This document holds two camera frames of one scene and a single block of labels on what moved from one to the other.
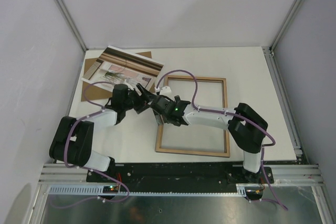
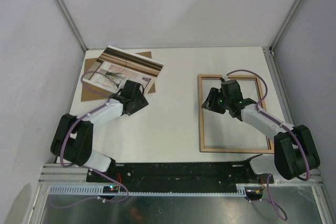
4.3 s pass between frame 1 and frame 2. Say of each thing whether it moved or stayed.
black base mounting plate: stayed
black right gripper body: moved
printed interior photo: stayed
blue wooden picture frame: moved
